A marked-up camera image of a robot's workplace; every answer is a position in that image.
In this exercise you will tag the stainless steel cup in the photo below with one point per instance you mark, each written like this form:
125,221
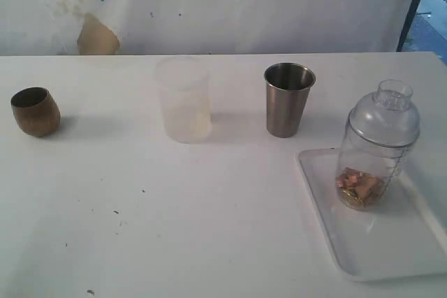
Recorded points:
287,90

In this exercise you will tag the clear measuring shaker cup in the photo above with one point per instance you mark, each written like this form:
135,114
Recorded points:
365,170

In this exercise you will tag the gold coin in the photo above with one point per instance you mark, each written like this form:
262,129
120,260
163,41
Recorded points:
350,199

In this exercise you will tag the clear dome shaker lid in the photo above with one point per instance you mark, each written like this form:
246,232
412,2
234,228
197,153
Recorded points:
387,116

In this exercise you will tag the brown wooden cup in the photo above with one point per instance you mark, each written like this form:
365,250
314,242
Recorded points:
35,111

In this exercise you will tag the frosted plastic cup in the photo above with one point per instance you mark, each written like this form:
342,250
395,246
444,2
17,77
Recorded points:
182,84

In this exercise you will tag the clear plastic tray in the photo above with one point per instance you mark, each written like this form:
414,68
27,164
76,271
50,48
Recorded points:
400,238

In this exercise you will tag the dark window frame post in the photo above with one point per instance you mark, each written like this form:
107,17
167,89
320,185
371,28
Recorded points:
407,23

